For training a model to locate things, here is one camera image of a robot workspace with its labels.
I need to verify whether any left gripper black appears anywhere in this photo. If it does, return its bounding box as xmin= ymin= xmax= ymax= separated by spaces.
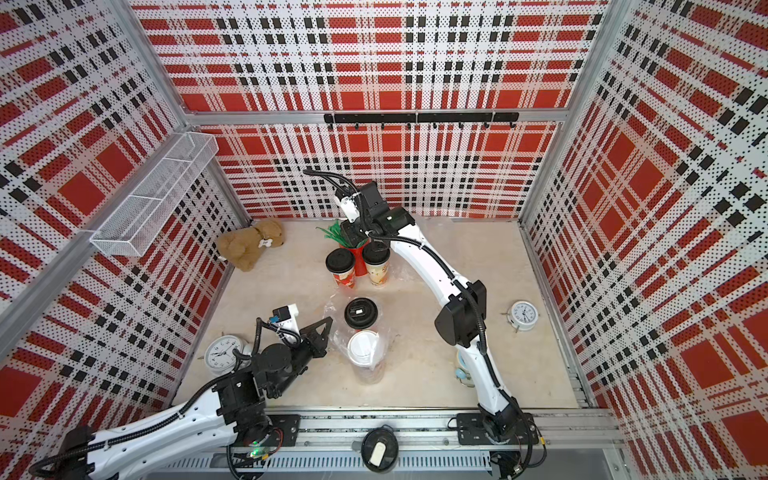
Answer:
xmin=271 ymin=316 xmax=332 ymax=397

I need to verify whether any clear plastic carrier bag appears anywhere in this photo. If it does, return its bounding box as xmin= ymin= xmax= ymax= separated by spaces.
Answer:
xmin=324 ymin=295 xmax=394 ymax=384

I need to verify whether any white lid milk tea cup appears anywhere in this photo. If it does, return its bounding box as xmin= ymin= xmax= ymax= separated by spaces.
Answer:
xmin=347 ymin=330 xmax=386 ymax=384

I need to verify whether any black lid red cup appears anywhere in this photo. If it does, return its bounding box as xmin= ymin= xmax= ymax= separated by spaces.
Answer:
xmin=325 ymin=248 xmax=356 ymax=289
xmin=344 ymin=297 xmax=379 ymax=330

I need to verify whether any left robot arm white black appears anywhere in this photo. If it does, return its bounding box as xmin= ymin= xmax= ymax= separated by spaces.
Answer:
xmin=28 ymin=317 xmax=333 ymax=479

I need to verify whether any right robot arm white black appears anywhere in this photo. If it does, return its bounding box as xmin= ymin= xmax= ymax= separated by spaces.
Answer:
xmin=334 ymin=182 xmax=531 ymax=443

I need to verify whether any green straws bundle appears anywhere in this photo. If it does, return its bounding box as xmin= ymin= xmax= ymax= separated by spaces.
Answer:
xmin=317 ymin=221 xmax=361 ymax=249

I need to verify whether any red straw holder cup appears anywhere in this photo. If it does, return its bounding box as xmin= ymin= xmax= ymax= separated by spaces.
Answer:
xmin=350 ymin=243 xmax=367 ymax=277

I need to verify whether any white alarm clock left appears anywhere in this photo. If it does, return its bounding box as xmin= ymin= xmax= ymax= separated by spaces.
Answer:
xmin=204 ymin=335 xmax=252 ymax=376

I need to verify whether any white alarm clock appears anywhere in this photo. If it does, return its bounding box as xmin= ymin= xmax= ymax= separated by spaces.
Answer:
xmin=204 ymin=335 xmax=252 ymax=376
xmin=506 ymin=300 xmax=539 ymax=332

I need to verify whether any brown teddy bear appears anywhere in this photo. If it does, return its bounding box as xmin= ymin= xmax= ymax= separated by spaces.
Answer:
xmin=215 ymin=219 xmax=285 ymax=272

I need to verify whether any light blue alarm clock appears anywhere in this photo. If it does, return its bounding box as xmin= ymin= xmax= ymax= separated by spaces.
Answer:
xmin=454 ymin=352 xmax=475 ymax=388

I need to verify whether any white alarm clock right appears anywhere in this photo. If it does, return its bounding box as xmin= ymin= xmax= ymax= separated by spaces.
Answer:
xmin=506 ymin=300 xmax=539 ymax=332

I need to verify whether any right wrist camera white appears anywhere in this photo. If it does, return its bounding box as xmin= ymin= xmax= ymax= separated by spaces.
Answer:
xmin=335 ymin=195 xmax=360 ymax=224

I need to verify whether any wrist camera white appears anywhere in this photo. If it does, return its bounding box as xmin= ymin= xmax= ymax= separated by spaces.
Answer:
xmin=335 ymin=195 xmax=360 ymax=224
xmin=270 ymin=304 xmax=300 ymax=345

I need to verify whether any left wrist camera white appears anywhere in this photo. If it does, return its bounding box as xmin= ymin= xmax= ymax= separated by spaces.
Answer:
xmin=270 ymin=304 xmax=300 ymax=345

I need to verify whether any black hook rail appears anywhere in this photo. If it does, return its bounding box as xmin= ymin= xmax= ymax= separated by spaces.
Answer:
xmin=323 ymin=111 xmax=520 ymax=127

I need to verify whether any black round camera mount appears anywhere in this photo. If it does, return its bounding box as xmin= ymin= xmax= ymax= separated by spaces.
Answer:
xmin=360 ymin=425 xmax=399 ymax=474

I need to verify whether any white wire mesh basket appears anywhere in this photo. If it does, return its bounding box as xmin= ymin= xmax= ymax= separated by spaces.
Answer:
xmin=90 ymin=132 xmax=218 ymax=257

